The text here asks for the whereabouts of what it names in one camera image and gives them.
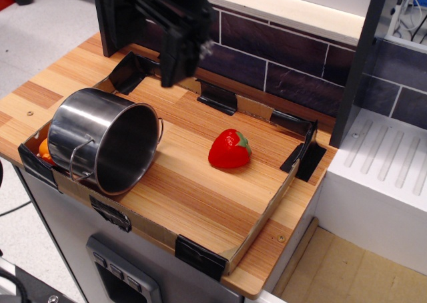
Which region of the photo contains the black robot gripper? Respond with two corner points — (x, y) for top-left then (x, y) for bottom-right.
(130, 0), (215, 87)

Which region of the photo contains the stainless steel pot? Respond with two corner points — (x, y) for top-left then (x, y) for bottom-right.
(47, 88), (164, 196)

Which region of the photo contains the cardboard fence with black tape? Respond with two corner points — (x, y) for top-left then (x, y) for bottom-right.
(19, 53), (332, 280)

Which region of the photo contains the red plastic strawberry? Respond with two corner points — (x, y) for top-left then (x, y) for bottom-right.
(208, 129), (252, 168)

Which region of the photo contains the orange plastic toy fruit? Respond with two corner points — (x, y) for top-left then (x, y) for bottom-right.
(39, 138), (55, 165)

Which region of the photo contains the grey toy oven control panel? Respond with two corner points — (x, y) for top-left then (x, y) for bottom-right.
(86, 236), (162, 302)

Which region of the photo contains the white toy sink drainboard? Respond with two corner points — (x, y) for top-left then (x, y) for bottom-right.
(325, 107), (427, 217)

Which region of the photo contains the dark grey left shelf post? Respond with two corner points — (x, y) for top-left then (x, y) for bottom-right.
(91, 0), (141, 58)

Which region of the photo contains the dark grey shelf post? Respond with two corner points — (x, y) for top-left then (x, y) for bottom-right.
(91, 0), (141, 58)
(330, 0), (386, 148)

